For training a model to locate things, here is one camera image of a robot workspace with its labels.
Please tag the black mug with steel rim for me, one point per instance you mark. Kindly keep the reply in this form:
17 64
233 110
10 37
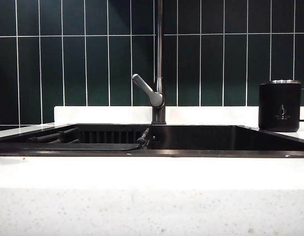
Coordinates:
279 103

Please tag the black sink drain rack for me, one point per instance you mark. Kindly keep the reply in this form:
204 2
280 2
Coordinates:
105 147

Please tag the black kitchen sink basin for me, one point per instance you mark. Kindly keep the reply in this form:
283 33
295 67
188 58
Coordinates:
203 141

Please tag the dark metal kitchen faucet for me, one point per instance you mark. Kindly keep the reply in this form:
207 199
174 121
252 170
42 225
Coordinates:
159 49

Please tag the white stone backsplash ledge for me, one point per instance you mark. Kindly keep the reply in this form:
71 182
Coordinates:
105 114

